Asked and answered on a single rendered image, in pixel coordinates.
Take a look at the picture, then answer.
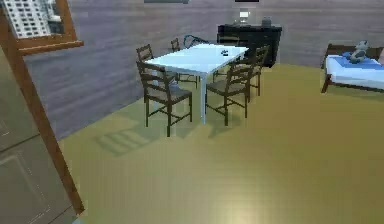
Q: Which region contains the wooden bed with blue cover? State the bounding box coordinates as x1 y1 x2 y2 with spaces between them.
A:
320 43 384 95

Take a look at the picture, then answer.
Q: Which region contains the white table lamp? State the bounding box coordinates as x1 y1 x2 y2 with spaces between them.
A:
234 7 257 27

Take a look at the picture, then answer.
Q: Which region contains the grey framed picture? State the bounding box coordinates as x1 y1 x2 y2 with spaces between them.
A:
143 0 190 5

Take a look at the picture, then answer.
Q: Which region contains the dark wooden chair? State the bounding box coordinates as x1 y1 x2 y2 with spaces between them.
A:
240 44 271 97
135 43 178 84
135 60 194 138
204 60 255 127
170 37 200 90

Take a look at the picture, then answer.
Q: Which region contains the grey room door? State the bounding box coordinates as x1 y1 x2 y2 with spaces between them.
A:
0 8 86 224

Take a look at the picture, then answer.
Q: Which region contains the grey stuffed toy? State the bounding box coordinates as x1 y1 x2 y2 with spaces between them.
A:
345 40 370 65

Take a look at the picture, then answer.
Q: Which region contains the wooden framed window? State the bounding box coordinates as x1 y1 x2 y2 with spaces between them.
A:
0 0 85 56

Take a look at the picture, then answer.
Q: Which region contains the white dining table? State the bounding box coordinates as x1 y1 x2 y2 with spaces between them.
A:
144 43 250 125

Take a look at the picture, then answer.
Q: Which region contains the blue wire chair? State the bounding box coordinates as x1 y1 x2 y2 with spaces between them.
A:
182 34 212 50

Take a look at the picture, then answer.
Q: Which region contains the black chest of drawers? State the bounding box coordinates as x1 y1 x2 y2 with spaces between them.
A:
216 23 283 69

